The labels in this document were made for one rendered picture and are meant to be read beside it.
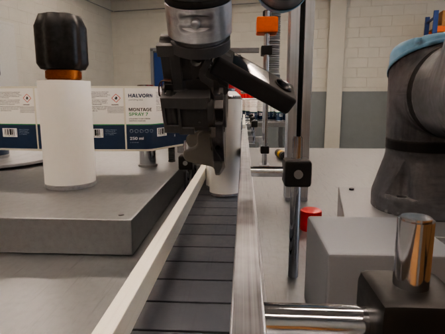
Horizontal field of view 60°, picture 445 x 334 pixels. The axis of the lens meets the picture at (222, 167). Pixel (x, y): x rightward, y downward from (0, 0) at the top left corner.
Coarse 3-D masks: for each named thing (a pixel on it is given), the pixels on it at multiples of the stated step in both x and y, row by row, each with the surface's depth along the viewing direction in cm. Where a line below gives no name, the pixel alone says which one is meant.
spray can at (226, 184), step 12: (228, 96) 59; (240, 96) 61; (228, 108) 60; (240, 108) 62; (228, 120) 60; (240, 120) 62; (228, 132) 60; (240, 132) 62; (228, 144) 61; (240, 144) 63; (228, 156) 61; (228, 168) 61; (216, 180) 62; (228, 180) 62; (216, 192) 62; (228, 192) 62
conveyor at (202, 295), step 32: (192, 224) 49; (224, 224) 49; (192, 256) 39; (224, 256) 39; (160, 288) 32; (192, 288) 32; (224, 288) 32; (160, 320) 28; (192, 320) 28; (224, 320) 28
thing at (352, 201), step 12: (348, 192) 65; (360, 192) 65; (348, 204) 58; (360, 204) 58; (348, 216) 53; (360, 216) 53; (372, 216) 52; (384, 216) 52; (396, 216) 52; (444, 228) 47; (444, 240) 45
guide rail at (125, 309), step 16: (192, 192) 51; (176, 208) 43; (176, 224) 39; (160, 240) 34; (144, 256) 30; (160, 256) 32; (144, 272) 27; (128, 288) 25; (144, 288) 27; (112, 304) 23; (128, 304) 23; (112, 320) 21; (128, 320) 23
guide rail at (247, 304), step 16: (240, 160) 47; (240, 176) 37; (240, 192) 31; (240, 208) 26; (240, 224) 23; (240, 240) 20; (256, 240) 20; (240, 256) 18; (256, 256) 18; (240, 272) 17; (256, 272) 17; (240, 288) 15; (256, 288) 15; (240, 304) 14; (256, 304) 14; (240, 320) 13; (256, 320) 13
